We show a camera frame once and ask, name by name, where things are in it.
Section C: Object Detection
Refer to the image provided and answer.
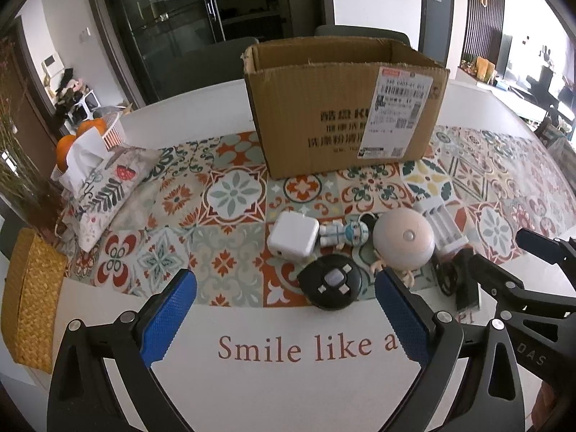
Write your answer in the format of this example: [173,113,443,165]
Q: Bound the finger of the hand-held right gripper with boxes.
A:
[517,229,576,264]
[468,254,525,311]

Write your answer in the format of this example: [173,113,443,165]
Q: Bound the dark glass cabinet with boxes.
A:
[83,0,334,104]

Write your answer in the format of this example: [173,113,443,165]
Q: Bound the brown wooden door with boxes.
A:
[0,18,50,145]

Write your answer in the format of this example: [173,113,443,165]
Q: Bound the tile patterned table mat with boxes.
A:
[60,125,576,432]

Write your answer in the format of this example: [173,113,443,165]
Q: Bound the white low cabinet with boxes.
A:
[456,65,576,127]

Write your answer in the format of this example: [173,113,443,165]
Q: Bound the black round device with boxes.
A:
[297,254,364,310]

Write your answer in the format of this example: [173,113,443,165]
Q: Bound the brown cardboard box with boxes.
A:
[243,37,451,180]

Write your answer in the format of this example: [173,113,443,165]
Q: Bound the white shoe rack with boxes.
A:
[54,67,102,127]

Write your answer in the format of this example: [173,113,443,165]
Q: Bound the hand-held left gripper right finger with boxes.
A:
[374,266,525,432]

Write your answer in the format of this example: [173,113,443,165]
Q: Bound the grey dining chair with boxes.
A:
[315,24,410,50]
[180,37,259,86]

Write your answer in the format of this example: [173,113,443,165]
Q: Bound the pink round night light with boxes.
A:
[374,209,436,275]

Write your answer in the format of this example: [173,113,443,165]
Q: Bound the small beige doll figure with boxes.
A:
[369,261,419,289]

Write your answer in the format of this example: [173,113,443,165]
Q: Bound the dark wood slat panel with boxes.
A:
[463,0,509,77]

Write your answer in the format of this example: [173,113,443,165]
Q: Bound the yellow paper bags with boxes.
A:
[474,56,496,82]

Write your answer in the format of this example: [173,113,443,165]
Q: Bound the yellow woven basket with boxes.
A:
[1,228,68,374]

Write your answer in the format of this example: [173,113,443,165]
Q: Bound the orange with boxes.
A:
[56,135,77,172]
[76,118,106,138]

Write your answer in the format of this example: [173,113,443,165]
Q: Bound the white power adapter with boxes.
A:
[267,211,320,262]

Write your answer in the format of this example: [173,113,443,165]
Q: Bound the white battery charger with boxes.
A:
[413,195,469,257]

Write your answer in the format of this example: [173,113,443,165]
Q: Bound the astronaut figurine keychain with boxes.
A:
[319,213,381,249]

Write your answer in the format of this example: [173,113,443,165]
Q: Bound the floral tissue box cover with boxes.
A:
[56,141,163,253]

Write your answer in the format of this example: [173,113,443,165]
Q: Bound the white fruit basket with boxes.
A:
[74,112,124,149]

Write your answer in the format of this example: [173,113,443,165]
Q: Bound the black cable with plug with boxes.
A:
[434,247,482,312]

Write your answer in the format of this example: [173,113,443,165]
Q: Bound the grey door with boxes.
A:
[423,0,469,69]

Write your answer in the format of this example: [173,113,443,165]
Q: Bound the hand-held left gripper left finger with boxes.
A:
[47,269,199,432]

